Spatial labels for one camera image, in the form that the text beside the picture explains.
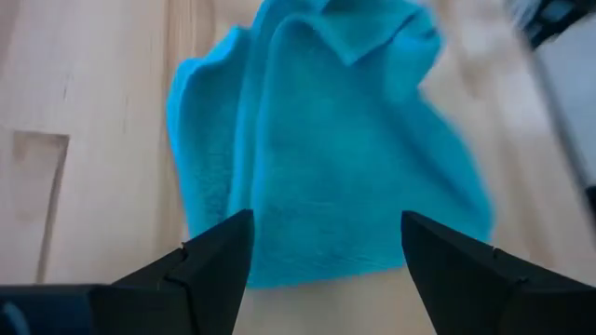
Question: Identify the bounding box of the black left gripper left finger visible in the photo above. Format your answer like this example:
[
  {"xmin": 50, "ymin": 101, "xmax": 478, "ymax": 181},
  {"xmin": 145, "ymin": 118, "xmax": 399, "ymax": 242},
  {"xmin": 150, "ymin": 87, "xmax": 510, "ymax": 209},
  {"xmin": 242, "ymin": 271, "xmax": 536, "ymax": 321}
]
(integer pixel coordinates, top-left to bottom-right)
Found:
[{"xmin": 0, "ymin": 208, "xmax": 255, "ymax": 335}]

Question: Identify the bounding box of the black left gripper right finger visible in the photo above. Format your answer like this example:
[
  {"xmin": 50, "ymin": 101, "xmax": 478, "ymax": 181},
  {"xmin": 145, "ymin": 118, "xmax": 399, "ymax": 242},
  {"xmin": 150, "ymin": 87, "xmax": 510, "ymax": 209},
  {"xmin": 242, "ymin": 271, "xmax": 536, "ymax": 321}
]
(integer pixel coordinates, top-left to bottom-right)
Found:
[{"xmin": 400, "ymin": 210, "xmax": 596, "ymax": 335}]

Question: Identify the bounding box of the teal microfiber towel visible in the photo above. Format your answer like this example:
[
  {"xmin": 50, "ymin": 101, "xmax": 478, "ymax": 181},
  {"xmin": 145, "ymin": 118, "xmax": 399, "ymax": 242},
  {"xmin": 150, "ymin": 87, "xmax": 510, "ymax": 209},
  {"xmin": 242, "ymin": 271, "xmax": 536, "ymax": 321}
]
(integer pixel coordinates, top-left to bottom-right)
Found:
[{"xmin": 166, "ymin": 0, "xmax": 494, "ymax": 289}]

